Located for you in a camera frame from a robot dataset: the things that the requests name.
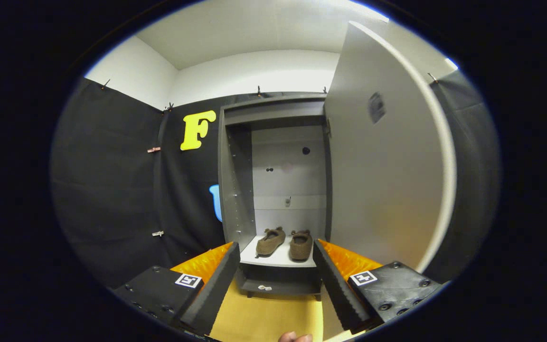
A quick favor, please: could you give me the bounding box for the long ceiling light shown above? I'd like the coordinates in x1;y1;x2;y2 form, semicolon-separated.
349;0;390;23

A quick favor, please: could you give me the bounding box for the beige shoe cabinet door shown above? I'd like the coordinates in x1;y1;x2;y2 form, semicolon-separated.
323;20;458;274

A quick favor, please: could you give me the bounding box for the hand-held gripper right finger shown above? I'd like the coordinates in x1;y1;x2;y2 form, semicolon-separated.
312;239;450;334

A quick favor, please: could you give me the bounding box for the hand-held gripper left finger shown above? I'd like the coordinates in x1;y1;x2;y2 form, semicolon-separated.
112;241;241;336

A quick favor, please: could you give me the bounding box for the black backdrop cloth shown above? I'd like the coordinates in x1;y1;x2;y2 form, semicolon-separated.
51;71;501;290

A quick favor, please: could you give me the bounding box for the grey shoe cabinet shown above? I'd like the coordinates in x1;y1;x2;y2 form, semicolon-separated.
217;93;333;301

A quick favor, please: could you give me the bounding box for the white cabinet shelf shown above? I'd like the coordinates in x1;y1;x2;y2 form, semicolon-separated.
239;234;318;268

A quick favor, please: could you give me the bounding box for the brown fuzzy shoe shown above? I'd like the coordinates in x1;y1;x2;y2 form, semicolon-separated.
289;230;313;261
255;227;286;257

